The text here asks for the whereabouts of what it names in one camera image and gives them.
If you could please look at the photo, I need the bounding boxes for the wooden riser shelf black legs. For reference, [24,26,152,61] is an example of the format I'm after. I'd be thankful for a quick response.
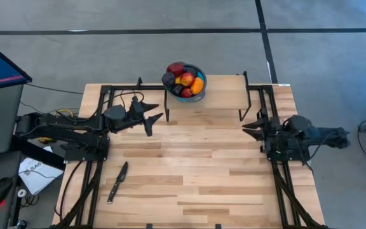
[163,71,252,122]

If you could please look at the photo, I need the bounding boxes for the large dark purple fruit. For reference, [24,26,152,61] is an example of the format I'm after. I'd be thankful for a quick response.
[161,72,176,88]

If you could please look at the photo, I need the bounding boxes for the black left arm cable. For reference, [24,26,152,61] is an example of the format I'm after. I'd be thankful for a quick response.
[52,90,146,123]

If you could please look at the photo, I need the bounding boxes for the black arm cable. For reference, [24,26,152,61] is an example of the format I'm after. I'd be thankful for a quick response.
[52,90,146,123]
[300,130,339,166]

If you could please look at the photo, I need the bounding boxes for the white booklet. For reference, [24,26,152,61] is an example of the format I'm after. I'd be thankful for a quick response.
[18,157,64,195]

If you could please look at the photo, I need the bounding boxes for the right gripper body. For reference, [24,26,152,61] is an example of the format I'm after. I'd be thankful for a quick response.
[261,108,285,153]

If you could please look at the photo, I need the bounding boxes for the red yellow apple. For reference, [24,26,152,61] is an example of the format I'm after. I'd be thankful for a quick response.
[179,72,195,88]

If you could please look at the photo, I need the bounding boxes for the black aluminium table frame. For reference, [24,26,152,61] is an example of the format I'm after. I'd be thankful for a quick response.
[51,83,329,229]

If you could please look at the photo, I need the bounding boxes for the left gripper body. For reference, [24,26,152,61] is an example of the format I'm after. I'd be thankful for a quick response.
[124,96,146,128]

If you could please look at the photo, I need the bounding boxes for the yellow cable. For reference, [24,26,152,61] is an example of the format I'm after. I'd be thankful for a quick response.
[55,109,74,118]

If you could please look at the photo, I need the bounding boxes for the orange fruit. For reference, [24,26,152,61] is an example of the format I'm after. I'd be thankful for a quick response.
[190,76,205,95]

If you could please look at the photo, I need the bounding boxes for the black knife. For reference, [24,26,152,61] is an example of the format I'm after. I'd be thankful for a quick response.
[107,161,129,204]

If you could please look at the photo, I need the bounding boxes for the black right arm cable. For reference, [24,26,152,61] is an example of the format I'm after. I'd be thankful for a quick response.
[300,130,339,166]

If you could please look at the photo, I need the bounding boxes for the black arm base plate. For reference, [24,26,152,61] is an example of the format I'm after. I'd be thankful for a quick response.
[64,139,109,162]
[264,136,311,162]

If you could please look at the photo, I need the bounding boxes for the blue grey collapsible bowl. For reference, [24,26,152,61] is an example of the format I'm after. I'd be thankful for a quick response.
[162,62,208,104]

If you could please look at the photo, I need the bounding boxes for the dark cable under table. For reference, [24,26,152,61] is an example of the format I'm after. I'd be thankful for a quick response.
[54,160,85,223]

